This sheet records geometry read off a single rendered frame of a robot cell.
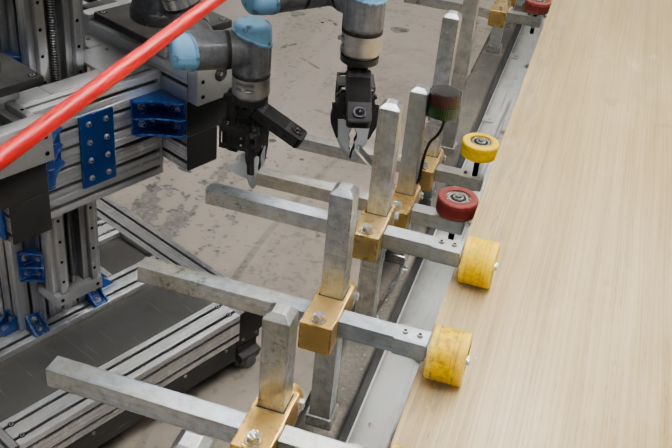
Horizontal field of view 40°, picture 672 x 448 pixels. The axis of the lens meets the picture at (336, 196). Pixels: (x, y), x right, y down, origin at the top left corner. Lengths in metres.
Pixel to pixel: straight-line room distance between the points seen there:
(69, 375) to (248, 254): 1.89
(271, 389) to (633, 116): 1.35
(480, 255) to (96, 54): 1.08
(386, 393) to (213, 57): 0.71
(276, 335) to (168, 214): 2.22
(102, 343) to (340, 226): 1.26
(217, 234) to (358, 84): 1.63
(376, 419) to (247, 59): 0.71
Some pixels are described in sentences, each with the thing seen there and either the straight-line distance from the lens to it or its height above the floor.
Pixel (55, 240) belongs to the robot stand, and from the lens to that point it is 2.29.
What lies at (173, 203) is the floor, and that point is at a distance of 3.38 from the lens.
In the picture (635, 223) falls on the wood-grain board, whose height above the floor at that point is 0.90.
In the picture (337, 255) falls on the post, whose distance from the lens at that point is 1.34.
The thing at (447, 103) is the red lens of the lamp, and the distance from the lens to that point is 1.72.
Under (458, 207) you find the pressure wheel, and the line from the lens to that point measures 1.76.
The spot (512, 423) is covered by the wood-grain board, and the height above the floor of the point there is 0.90.
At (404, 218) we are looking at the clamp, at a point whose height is 0.86.
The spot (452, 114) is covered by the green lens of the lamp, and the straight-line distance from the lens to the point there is 1.74.
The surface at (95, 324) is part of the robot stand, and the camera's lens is 2.52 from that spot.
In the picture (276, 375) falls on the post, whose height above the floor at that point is 1.03.
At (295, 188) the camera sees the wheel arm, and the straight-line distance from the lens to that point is 1.87.
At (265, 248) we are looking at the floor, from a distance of 3.15.
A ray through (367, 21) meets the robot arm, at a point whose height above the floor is 1.24.
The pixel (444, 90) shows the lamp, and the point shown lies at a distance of 1.74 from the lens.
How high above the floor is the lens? 1.83
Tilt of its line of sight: 32 degrees down
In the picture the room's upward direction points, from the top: 6 degrees clockwise
